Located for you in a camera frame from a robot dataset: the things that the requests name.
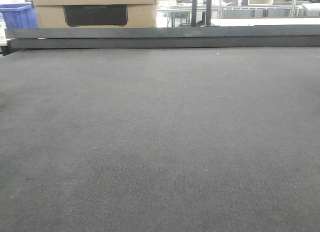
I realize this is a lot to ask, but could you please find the lower cardboard box black label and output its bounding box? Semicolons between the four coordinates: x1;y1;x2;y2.
34;4;157;28

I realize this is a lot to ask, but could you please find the white background table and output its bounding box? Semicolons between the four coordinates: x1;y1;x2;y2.
211;17;320;27

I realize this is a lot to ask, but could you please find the dark grey table mat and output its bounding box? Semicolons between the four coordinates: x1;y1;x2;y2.
0;47;320;232

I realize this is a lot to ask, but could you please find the black vertical pole right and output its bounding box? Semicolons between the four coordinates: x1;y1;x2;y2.
205;0;212;26

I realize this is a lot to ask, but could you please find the blue crate left background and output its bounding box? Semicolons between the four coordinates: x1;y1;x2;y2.
0;3;39;28

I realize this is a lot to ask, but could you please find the black vertical pole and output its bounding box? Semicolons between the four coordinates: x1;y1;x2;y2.
191;0;198;27
205;0;212;26

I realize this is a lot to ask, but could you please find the dark grey shelf board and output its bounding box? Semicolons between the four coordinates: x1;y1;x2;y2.
5;25;320;49

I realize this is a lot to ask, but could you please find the black vertical pole left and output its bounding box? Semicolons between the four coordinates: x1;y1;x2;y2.
191;0;198;27

